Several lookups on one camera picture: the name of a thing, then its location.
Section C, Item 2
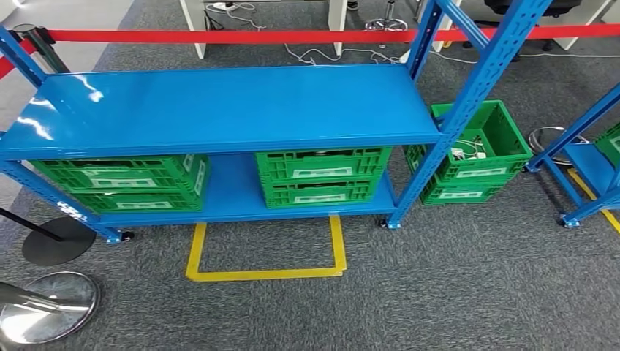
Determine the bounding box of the blue metal shelf rack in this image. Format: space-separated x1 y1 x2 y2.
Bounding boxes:
525 82 620 229
0 0 553 245

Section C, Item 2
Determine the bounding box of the yellow floor tape square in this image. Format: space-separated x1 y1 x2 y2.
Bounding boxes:
185 215 348 283

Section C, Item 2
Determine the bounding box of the chrome stool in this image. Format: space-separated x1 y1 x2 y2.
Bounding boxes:
364 0 409 33

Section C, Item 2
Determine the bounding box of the white desk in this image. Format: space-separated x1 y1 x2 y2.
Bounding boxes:
179 0 349 60
399 0 615 53

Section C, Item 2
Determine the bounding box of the open green plastic crate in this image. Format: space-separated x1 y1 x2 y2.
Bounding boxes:
406 100 534 184

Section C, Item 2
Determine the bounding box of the chrome stanchion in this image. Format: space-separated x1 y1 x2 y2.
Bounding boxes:
0 271 101 346
528 126 591 168

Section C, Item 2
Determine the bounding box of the black stanchion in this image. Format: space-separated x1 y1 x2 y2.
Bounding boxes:
0 207 98 268

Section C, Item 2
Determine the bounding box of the white cable bundle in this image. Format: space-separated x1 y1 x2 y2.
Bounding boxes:
450 137 488 162

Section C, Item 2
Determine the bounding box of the dark stanchion post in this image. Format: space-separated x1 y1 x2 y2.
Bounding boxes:
10 23 72 75

